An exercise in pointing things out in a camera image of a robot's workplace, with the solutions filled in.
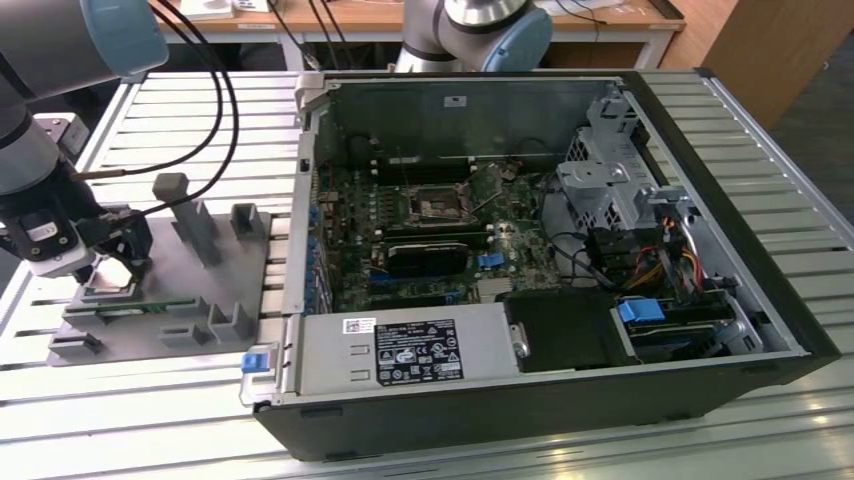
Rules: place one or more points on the green motherboard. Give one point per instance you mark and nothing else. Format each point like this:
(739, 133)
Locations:
(514, 240)

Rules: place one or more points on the CPU socket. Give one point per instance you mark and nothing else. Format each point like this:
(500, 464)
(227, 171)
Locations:
(437, 207)

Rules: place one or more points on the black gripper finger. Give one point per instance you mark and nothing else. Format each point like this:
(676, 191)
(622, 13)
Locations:
(137, 240)
(87, 274)

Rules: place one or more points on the blue case latch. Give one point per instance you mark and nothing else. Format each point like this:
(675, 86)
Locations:
(256, 364)

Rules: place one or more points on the black RAM slot bank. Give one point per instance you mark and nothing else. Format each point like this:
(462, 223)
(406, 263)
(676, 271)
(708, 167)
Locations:
(434, 236)
(421, 170)

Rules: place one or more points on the silver chipset heatsink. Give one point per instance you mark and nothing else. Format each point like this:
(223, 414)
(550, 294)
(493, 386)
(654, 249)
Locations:
(494, 291)

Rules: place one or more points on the wooden cabinet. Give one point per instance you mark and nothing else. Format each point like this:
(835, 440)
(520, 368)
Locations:
(768, 50)

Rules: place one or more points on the silver CPU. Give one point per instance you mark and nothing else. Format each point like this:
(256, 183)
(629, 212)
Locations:
(110, 277)

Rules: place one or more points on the blue disk carrier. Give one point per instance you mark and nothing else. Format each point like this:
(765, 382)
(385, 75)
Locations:
(641, 312)

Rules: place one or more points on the silver drive cage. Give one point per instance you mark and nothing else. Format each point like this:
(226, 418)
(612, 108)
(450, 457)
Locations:
(594, 200)

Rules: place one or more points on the blue board connector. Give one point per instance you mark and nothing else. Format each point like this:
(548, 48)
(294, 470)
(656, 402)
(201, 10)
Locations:
(490, 262)

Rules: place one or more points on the green RAM stick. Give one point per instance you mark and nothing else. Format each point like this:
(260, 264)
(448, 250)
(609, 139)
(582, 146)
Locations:
(157, 307)

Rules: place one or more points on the black PC case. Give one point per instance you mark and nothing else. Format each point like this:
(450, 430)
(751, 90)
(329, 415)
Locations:
(468, 425)

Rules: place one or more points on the black fan shroud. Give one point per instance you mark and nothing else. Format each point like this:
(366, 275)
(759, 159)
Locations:
(568, 330)

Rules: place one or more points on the silver power supply unit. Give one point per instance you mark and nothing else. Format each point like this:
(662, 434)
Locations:
(321, 350)

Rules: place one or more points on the grey wrist box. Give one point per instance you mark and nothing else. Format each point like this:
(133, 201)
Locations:
(61, 132)

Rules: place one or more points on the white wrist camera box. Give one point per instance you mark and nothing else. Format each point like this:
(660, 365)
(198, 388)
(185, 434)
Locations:
(61, 262)

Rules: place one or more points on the grey case release latch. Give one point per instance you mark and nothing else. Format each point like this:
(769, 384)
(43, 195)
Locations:
(310, 92)

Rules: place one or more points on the white book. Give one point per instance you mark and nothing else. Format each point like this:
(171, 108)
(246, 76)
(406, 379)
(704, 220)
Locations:
(207, 12)

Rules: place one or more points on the grey parts rack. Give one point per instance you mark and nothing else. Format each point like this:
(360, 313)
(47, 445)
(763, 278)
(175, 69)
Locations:
(174, 280)

